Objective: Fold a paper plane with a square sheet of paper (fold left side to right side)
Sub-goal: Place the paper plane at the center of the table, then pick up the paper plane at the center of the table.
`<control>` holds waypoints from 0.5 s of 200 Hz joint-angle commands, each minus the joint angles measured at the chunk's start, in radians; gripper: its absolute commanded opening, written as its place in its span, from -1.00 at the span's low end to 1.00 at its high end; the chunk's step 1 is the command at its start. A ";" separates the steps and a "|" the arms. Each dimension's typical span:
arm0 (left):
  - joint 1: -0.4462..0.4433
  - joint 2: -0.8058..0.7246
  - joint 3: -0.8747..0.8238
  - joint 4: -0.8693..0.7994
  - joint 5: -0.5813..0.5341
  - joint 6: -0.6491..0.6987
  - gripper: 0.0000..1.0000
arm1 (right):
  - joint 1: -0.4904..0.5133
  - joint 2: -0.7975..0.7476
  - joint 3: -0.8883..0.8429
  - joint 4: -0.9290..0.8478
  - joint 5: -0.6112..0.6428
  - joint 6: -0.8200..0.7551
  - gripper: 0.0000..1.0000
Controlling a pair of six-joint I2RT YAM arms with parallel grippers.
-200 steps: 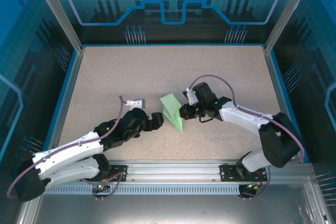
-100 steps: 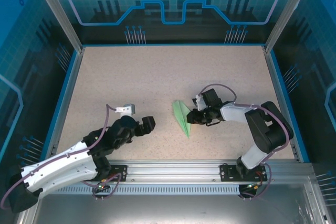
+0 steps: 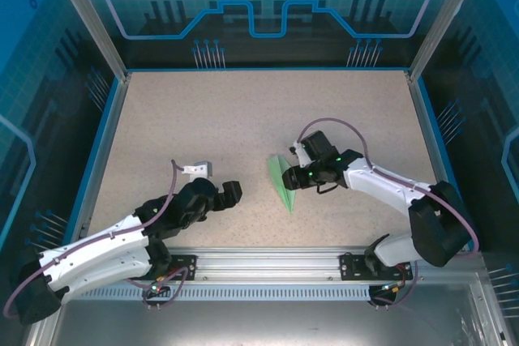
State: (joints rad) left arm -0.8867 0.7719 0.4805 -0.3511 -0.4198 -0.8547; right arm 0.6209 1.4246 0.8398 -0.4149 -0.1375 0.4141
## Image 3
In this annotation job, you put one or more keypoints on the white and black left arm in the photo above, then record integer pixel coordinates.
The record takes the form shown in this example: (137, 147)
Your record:
(93, 257)

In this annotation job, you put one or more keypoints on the aluminium frame post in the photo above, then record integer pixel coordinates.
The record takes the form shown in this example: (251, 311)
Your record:
(90, 18)
(445, 18)

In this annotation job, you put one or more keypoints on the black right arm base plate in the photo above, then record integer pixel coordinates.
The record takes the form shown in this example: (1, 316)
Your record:
(346, 273)

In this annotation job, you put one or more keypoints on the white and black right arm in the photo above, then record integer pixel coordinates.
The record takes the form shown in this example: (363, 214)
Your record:
(381, 188)

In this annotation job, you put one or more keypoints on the light green paper sheet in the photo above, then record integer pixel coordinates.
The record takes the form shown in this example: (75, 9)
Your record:
(275, 173)

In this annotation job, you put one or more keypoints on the sheet metal tray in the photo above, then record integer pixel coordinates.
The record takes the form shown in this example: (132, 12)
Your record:
(263, 325)

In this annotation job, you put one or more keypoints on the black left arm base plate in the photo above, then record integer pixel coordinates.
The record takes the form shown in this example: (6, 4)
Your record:
(187, 261)

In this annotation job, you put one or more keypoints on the aluminium mounting rail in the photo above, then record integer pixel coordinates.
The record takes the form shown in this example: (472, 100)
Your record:
(263, 265)

